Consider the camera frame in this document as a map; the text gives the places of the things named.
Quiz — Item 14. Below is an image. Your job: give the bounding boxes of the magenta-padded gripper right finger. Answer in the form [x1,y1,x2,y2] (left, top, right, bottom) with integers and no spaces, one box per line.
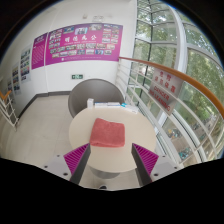
[131,142,181,186]

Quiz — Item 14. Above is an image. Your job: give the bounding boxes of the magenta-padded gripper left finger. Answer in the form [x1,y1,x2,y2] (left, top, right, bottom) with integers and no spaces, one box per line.
[42,142,92,186]

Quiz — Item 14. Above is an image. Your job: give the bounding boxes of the pink terry towel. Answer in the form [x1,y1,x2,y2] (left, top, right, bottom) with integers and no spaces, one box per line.
[89,117,126,148]

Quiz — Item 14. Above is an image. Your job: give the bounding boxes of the long white box, blue end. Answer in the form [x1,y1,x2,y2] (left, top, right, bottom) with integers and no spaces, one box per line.
[120,102,140,115]

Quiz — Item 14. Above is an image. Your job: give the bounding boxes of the metal warning sign, red letters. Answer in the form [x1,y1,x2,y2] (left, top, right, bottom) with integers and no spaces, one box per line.
[148,68,184,116]

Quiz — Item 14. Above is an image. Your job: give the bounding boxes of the grey round-backed chair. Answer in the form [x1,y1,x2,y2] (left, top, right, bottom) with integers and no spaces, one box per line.
[67,78,126,118]

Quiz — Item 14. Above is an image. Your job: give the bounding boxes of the short white stair railing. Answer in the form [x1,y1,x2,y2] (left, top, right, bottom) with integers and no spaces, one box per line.
[0,89,19,131]

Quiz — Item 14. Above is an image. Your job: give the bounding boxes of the white railing with orange handrail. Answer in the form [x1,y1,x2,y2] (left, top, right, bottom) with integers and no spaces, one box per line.
[115,56,224,164]

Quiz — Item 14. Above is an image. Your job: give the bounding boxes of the narrow magenta text poster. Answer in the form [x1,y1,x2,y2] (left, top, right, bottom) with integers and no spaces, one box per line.
[31,32,48,70]

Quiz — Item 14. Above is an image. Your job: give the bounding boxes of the large magenta photo poster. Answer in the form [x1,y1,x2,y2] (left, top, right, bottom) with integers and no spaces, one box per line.
[44,22,124,66]

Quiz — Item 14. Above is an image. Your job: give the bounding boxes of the white photo wall poster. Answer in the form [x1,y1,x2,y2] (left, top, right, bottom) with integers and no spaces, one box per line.
[11,63,22,94]
[19,46,33,84]

